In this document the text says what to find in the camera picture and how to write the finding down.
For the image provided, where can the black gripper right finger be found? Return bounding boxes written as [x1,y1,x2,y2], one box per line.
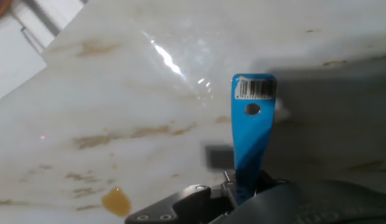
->
[257,170,289,191]

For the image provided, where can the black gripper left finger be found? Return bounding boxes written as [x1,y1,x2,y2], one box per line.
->
[124,181,238,224]

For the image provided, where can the blue handled brown bristle brush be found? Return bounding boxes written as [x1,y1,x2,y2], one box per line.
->
[230,73,278,207]

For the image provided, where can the amber liquid stain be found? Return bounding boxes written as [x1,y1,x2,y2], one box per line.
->
[101,186,133,218]

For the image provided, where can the printed white paper sheets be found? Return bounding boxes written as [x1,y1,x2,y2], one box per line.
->
[0,17,48,104]

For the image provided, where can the brown round bowl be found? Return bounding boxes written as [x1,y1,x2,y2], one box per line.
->
[0,0,14,21]

